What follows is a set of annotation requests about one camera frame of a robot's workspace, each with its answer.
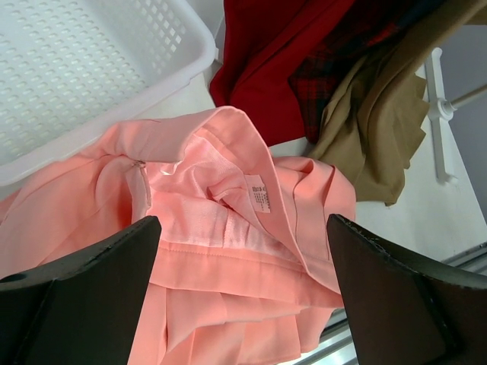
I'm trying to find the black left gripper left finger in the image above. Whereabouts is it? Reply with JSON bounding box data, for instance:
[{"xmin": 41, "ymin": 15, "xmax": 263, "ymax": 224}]
[{"xmin": 1, "ymin": 216, "xmax": 161, "ymax": 364}]

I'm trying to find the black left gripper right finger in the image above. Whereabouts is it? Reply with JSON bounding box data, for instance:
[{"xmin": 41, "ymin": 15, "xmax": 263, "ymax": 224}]
[{"xmin": 326, "ymin": 213, "xmax": 487, "ymax": 365}]

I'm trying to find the pink pleated skirt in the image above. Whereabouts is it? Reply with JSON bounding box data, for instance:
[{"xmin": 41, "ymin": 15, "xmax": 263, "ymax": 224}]
[{"xmin": 1, "ymin": 107, "xmax": 355, "ymax": 364}]

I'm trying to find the tan brown skirt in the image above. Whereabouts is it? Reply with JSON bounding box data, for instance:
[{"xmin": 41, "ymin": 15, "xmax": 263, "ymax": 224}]
[{"xmin": 309, "ymin": 1, "xmax": 486, "ymax": 205}]

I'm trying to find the red black plaid skirt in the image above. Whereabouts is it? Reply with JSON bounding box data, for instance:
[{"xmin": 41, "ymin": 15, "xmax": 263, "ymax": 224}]
[{"xmin": 288, "ymin": 15, "xmax": 406, "ymax": 143}]

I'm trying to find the white metal clothes rack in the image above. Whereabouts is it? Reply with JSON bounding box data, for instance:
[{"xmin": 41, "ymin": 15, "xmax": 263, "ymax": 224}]
[{"xmin": 424, "ymin": 47, "xmax": 486, "ymax": 183}]

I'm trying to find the white perforated plastic basket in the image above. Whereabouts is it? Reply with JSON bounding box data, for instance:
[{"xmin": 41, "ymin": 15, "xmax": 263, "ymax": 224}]
[{"xmin": 1, "ymin": 0, "xmax": 215, "ymax": 186}]

